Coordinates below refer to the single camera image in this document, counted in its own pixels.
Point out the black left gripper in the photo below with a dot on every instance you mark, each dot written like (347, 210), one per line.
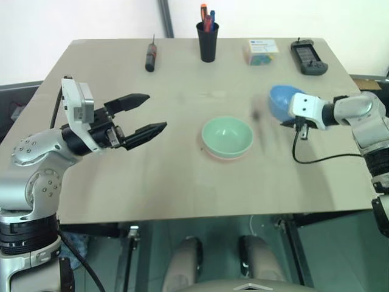
(101, 126)

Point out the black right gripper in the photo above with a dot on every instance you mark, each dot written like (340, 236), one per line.
(304, 129)

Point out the blue bowl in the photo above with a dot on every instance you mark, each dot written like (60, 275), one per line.
(281, 100)

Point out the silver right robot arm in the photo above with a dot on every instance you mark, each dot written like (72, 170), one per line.
(361, 109)

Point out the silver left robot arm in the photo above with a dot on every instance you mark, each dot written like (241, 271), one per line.
(36, 152)

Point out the green bowl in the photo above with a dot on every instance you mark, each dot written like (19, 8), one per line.
(227, 135)

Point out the pink bowl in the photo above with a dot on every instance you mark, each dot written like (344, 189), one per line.
(212, 155)

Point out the black screwdriver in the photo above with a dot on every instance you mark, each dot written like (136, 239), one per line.
(150, 56)

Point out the black handheld controller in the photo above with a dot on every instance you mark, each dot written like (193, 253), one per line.
(307, 59)

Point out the cardboard box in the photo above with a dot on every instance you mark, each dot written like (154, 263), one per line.
(369, 82)

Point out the black pen cup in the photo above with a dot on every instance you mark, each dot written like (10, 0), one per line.
(208, 45)

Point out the grey metal pole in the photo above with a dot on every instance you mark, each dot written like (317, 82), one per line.
(166, 18)

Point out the red pen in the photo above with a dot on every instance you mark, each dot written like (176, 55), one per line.
(208, 23)

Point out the orange marker pen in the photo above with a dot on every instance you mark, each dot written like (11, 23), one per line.
(203, 16)

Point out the dark grey side table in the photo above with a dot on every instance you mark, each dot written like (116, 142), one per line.
(18, 97)

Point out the blue pen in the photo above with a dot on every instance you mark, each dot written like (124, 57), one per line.
(213, 19)

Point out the grey robot torso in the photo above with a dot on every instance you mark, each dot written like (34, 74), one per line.
(249, 286)

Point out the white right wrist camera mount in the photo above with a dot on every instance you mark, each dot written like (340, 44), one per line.
(307, 106)

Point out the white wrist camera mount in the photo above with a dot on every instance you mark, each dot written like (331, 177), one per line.
(307, 106)
(76, 103)

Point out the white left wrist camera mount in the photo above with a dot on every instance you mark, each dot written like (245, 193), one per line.
(76, 103)

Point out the black table frame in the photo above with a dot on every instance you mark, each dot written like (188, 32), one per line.
(298, 243)

